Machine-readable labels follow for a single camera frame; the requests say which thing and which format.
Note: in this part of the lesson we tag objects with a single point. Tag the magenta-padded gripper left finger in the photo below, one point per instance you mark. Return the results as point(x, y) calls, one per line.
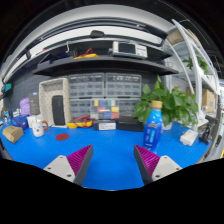
point(61, 166)

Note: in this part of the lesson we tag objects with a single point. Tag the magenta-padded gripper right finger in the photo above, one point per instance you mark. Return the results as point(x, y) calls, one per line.
point(165, 166)

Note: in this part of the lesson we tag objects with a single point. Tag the blue drink bottle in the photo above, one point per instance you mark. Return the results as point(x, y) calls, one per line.
point(152, 130)

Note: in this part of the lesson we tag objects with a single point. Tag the flat round red coaster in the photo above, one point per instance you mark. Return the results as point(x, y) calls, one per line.
point(62, 136)

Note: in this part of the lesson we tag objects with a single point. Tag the white adapter block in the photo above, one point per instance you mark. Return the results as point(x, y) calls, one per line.
point(188, 137)

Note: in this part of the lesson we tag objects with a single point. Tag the yellow multimeter with red leads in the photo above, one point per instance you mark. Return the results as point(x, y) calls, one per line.
point(80, 124)

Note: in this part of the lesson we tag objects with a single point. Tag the black case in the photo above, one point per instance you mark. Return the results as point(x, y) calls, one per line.
point(130, 124)

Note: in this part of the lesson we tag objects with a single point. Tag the black stand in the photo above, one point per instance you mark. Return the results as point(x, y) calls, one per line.
point(207, 131)

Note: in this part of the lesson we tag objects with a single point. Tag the small white carton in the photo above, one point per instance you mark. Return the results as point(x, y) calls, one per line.
point(31, 119)

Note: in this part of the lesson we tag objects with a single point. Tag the black oblong speaker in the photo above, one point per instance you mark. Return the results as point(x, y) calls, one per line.
point(58, 110)

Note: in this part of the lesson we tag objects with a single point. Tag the brown cardboard box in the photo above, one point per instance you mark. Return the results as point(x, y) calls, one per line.
point(12, 134)

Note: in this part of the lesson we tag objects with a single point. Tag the black box with white label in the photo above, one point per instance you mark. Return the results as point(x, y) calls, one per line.
point(104, 125)

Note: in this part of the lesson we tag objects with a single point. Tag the blue carton box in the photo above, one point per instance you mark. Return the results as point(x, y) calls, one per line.
point(20, 121)

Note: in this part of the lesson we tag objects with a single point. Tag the grey small-parts drawer cabinet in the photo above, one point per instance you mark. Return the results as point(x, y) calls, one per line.
point(123, 85)
point(128, 106)
point(79, 108)
point(86, 86)

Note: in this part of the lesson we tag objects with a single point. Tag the green potted plant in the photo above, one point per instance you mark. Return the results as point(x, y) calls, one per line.
point(170, 103)

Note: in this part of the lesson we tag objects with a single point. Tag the white dotted tray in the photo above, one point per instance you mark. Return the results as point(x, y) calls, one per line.
point(46, 100)

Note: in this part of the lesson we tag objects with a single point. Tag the dark grey flat box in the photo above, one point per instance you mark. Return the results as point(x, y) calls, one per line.
point(34, 103)

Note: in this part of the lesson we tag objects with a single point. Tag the purple plastic bag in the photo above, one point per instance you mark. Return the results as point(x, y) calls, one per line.
point(24, 106)

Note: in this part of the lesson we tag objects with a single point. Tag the clear organiser with coloured parts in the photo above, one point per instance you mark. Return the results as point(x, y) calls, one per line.
point(104, 109)

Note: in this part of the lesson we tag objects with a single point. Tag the teal plastic item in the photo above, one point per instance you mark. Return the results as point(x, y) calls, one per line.
point(7, 87)

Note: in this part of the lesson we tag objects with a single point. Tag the white shelf unit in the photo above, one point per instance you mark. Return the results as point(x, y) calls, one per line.
point(196, 66)

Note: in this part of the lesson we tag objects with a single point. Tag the black workbench shelf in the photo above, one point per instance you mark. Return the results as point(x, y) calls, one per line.
point(100, 65)

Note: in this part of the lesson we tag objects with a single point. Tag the white oscilloscope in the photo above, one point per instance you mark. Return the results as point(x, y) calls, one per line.
point(128, 49)

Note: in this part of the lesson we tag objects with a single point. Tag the small black device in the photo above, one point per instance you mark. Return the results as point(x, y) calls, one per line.
point(97, 34)

